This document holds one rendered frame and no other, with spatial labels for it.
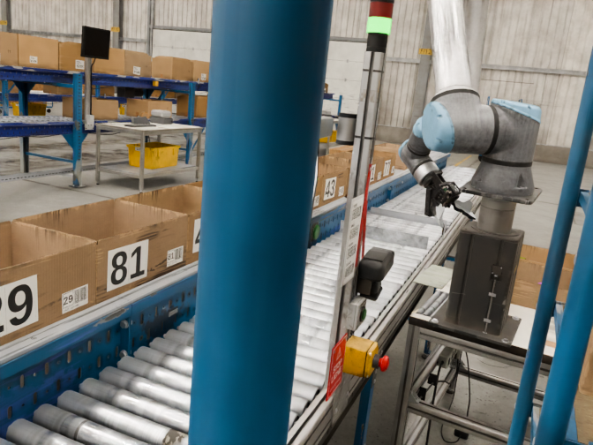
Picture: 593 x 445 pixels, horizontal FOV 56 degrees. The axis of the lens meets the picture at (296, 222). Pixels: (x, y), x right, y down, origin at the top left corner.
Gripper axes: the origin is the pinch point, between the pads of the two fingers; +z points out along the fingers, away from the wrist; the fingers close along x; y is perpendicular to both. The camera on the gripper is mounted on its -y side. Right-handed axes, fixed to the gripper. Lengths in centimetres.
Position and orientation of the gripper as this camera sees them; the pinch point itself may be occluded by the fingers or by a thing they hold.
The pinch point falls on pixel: (459, 225)
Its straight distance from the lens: 200.7
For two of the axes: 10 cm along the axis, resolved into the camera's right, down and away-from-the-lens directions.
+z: 4.1, 7.7, -4.9
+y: 2.3, -6.1, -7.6
